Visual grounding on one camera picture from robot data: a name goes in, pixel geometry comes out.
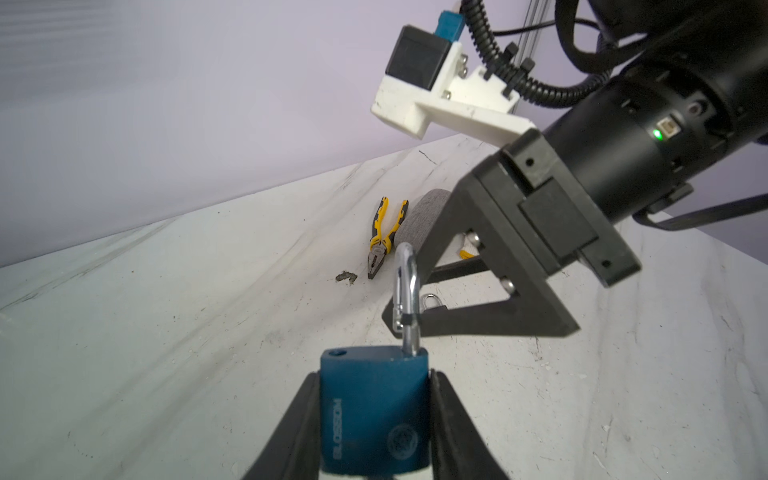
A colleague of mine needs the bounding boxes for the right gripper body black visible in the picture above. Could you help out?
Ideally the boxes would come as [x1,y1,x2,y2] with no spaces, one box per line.
[470,5,767,285]

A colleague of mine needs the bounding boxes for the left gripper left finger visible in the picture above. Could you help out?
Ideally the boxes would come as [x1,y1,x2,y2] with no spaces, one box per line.
[243,372,321,480]

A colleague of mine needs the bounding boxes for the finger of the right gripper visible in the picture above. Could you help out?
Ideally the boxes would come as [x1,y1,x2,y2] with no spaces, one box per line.
[382,179,580,338]
[425,256,488,284]

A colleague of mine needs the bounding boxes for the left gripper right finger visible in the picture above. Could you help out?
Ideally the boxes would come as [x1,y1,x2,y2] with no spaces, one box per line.
[429,370,509,480]

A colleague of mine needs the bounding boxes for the blue padlock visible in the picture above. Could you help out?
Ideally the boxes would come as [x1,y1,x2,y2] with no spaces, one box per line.
[320,243,430,478]

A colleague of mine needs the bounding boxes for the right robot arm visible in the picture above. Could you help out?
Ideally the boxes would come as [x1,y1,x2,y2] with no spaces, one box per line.
[372,1,767,337]

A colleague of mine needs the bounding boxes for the black padlock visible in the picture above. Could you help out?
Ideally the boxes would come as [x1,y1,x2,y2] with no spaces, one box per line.
[420,293,448,313]

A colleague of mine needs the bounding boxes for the yellow black pliers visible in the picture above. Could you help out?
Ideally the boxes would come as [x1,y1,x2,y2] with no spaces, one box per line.
[366,196,409,280]

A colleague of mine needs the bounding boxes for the small dark metal piece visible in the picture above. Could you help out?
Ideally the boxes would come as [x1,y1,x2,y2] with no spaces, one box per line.
[335,270,358,285]

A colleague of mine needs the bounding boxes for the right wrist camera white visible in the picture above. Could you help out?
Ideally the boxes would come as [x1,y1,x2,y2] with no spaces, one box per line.
[371,8,534,147]

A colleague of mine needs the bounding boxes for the aluminium frame profile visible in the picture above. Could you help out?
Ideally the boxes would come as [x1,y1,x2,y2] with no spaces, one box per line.
[514,0,554,64]

